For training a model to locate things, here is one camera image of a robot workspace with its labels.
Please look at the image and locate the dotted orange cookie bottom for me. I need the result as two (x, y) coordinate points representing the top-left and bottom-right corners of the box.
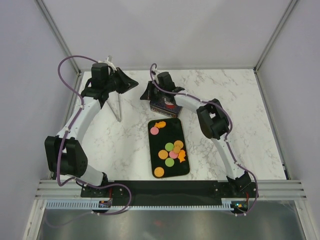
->
(153, 167), (165, 178)

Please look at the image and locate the orange fish cookie lower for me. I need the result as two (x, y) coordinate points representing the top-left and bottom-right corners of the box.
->
(177, 149), (186, 163)

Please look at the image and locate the grey slotted cable duct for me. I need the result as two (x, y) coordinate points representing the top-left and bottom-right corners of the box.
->
(45, 199), (246, 211)

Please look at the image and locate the gold tin lid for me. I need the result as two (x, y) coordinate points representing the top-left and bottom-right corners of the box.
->
(149, 97), (182, 114)

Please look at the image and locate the pink round cookie lower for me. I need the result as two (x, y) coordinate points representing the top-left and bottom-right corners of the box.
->
(169, 150), (179, 159)

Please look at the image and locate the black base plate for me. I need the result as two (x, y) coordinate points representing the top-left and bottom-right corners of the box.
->
(80, 180), (257, 206)

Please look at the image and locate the dotted tan cookie middle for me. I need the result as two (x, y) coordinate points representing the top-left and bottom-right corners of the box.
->
(158, 150), (169, 160)

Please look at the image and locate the black rectangular tray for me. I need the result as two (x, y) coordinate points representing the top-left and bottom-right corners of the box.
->
(147, 118), (190, 179)

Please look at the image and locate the dotted tan cookie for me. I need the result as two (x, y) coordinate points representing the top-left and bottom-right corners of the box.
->
(173, 140), (184, 149)
(158, 150), (169, 160)

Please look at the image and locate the orange fish cookie upper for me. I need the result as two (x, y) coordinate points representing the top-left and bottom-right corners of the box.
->
(154, 121), (167, 129)

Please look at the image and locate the pink round cookie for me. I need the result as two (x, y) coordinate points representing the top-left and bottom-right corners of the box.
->
(169, 150), (179, 159)
(150, 126), (160, 136)

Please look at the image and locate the green round cookie upper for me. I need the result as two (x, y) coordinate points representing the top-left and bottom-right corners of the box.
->
(165, 142), (174, 152)

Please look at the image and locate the green round cookie lower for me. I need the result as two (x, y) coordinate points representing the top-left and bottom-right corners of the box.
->
(165, 157), (175, 168)

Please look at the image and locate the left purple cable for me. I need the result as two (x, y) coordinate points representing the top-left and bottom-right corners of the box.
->
(56, 55), (132, 216)

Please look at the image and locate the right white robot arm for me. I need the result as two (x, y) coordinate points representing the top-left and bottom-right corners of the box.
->
(140, 68), (251, 198)

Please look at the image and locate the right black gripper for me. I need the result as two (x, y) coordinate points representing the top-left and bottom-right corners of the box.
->
(140, 81), (166, 101)

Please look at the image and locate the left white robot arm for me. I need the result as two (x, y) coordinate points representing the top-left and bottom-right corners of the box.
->
(44, 62), (138, 197)

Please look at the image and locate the tan leaf cookie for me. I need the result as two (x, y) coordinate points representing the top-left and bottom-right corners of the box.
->
(172, 146), (181, 154)

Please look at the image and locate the pink round cookie upper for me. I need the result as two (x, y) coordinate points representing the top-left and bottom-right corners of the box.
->
(150, 126), (160, 136)

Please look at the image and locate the dotted tan cookie upper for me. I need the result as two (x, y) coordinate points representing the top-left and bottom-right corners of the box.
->
(173, 140), (184, 149)

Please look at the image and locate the orange fish cookie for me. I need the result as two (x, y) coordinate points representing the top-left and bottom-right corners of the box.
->
(177, 149), (186, 163)
(154, 121), (167, 129)

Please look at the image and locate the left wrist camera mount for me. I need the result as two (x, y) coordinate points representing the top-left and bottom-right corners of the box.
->
(98, 55), (117, 72)

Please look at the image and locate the square cookie tin box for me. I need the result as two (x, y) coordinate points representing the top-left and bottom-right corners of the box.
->
(149, 101), (182, 118)

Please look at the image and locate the green round cookie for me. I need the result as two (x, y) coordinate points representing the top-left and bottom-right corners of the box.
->
(165, 157), (175, 168)
(165, 142), (174, 152)

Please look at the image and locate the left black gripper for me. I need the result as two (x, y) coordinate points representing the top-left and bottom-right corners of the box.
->
(104, 68), (139, 95)

